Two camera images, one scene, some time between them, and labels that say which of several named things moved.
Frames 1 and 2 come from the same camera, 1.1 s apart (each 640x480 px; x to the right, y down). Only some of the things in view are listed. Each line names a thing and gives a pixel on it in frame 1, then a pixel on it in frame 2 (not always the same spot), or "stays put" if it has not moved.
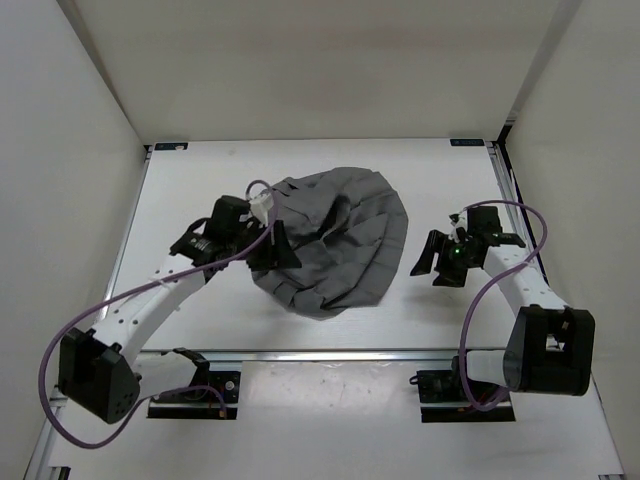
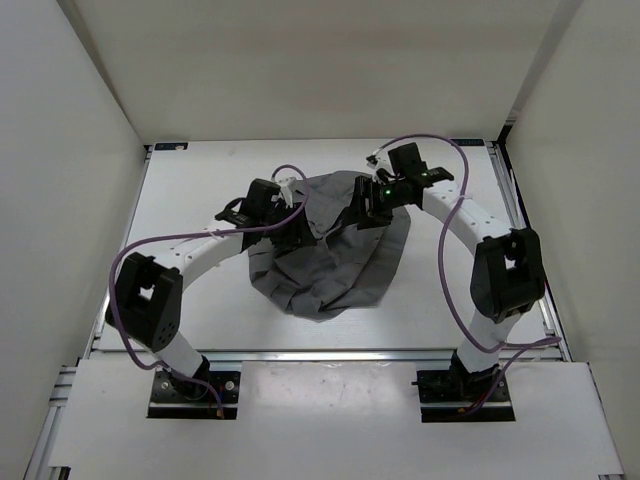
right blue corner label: [466, 142] stays put
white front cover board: [355, 419] stays put
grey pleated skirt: [349, 229] stays put
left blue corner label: [170, 145] stays put
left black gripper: [278, 254] to [297, 233]
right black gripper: [447, 277] to [374, 217]
